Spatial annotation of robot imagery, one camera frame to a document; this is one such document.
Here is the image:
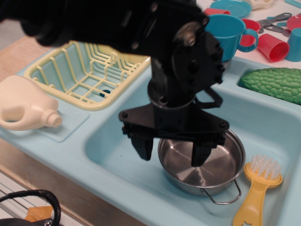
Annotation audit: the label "pale yellow drying rack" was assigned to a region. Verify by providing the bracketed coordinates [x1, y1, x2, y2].
[24, 41, 151, 111]

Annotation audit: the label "cream plastic jug bottle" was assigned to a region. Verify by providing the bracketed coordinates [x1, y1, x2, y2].
[0, 75, 62, 131]

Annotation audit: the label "orange tape piece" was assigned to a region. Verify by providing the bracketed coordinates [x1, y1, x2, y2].
[24, 206, 53, 222]

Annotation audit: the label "blue plastic plate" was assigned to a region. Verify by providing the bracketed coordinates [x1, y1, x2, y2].
[210, 0, 252, 18]

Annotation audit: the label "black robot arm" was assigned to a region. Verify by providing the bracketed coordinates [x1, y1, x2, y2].
[0, 0, 229, 167]

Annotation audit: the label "green bumpy toy gourd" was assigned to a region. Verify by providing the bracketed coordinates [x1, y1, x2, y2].
[239, 67, 301, 105]

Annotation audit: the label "stainless steel pot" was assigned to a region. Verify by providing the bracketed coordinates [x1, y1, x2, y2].
[158, 130, 246, 205]

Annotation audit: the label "grey toy utensil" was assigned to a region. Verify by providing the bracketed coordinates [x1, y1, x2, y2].
[257, 13, 292, 37]

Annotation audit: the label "red cup behind blue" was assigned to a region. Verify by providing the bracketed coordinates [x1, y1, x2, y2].
[240, 19, 261, 47]

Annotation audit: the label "red plastic cup lying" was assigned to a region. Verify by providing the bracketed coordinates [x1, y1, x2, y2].
[257, 34, 290, 63]

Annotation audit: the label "yellow dish brush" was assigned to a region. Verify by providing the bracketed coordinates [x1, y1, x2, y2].
[232, 154, 283, 226]

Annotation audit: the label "red item at right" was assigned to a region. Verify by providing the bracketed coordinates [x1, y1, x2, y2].
[286, 14, 301, 31]

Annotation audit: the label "black cable loop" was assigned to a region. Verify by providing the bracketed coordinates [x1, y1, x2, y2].
[0, 189, 61, 226]

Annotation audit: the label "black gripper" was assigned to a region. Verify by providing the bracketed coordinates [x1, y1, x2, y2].
[119, 103, 230, 167]

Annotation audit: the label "blue cup at right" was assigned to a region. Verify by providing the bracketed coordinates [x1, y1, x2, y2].
[285, 28, 301, 62]

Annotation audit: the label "cream toy item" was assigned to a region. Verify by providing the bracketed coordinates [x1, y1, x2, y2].
[248, 0, 274, 10]

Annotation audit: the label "blue plastic cup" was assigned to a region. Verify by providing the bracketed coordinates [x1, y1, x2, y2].
[205, 14, 259, 62]

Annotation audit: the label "red cup at back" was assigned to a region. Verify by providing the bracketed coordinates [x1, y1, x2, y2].
[204, 8, 231, 16]

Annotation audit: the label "grey toy faucet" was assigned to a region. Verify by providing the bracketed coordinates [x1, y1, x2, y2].
[222, 59, 232, 78]

